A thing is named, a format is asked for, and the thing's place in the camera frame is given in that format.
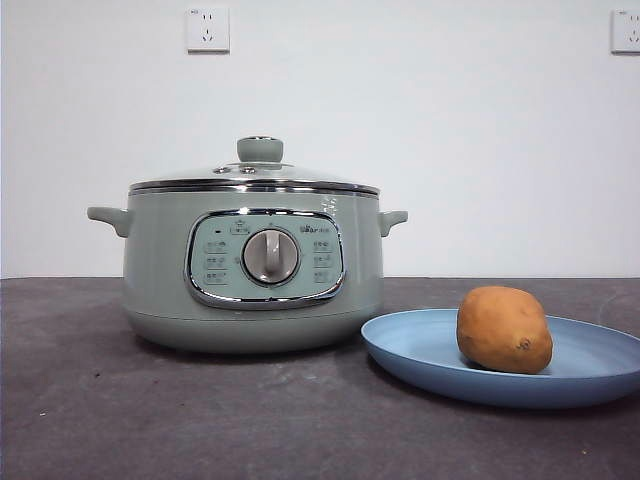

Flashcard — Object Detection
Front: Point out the glass lid with green knob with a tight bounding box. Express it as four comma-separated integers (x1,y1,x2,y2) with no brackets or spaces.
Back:
128,135,381,196

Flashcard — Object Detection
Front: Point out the brown potato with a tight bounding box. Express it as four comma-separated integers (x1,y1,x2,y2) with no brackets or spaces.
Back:
456,285,554,375

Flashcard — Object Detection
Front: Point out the blue round plate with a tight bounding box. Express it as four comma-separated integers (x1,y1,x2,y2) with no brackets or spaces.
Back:
360,308,640,411

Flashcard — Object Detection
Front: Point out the pale green electric steamer pot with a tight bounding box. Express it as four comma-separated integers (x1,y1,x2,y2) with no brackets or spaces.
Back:
86,189,409,356

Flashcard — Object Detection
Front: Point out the white wall socket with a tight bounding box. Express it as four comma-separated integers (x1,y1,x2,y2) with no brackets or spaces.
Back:
187,7,232,55
610,8,640,55

